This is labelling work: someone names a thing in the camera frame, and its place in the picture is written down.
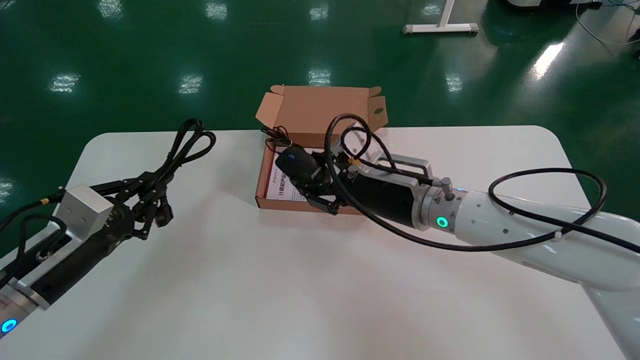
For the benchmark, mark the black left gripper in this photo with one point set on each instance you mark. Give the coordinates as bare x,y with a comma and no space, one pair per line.
90,250

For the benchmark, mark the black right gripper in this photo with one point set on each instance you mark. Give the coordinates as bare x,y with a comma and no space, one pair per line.
385,197

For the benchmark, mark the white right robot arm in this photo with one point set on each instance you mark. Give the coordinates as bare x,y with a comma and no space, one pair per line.
525,235

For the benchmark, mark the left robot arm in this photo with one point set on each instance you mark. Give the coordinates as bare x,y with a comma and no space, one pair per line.
15,310

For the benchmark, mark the brown cardboard storage box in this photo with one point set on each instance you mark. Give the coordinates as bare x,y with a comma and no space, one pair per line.
310,107

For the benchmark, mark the white printed paper sheet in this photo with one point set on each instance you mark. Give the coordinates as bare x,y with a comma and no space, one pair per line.
282,190

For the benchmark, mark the white table base leg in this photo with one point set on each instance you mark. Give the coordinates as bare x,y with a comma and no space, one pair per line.
440,27

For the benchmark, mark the dark machine base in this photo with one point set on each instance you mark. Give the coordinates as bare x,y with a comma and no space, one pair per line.
550,4

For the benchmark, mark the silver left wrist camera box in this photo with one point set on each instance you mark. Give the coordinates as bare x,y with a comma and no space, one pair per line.
82,210

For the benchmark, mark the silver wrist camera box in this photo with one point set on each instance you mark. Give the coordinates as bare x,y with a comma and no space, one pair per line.
410,167
82,210

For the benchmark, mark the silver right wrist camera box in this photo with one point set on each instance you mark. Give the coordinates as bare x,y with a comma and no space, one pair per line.
410,167

